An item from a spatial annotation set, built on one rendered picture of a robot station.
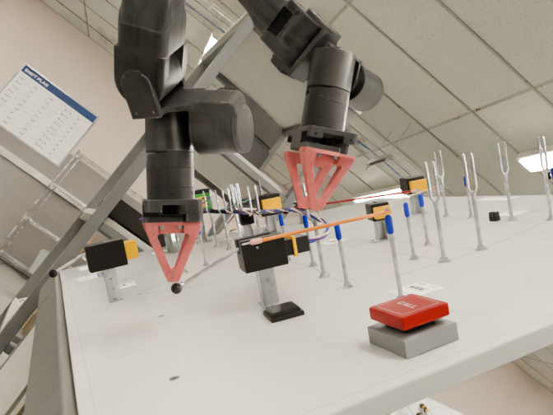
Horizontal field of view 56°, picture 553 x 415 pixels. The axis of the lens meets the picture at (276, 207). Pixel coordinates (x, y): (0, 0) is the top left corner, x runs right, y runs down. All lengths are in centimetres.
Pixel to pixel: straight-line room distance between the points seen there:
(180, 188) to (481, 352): 36
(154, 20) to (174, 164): 16
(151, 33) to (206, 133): 12
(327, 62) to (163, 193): 26
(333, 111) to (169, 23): 23
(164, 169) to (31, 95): 779
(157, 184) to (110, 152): 753
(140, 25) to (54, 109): 774
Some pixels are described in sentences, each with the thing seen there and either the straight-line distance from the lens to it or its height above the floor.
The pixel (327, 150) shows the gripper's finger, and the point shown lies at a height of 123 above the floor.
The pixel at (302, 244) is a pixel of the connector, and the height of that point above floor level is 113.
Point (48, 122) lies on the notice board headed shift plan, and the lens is 826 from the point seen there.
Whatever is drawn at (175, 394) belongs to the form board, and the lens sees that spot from 48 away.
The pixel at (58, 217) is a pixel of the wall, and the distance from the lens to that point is 807.
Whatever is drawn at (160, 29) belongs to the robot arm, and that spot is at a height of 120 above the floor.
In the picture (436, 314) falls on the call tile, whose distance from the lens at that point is 47.
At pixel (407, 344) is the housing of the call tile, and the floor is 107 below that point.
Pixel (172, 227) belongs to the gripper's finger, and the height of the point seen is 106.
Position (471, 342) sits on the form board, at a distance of 48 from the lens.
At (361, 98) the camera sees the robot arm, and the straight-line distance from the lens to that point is 73.
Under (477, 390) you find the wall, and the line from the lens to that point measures 1040.
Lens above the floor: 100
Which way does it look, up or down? 13 degrees up
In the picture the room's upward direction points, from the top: 34 degrees clockwise
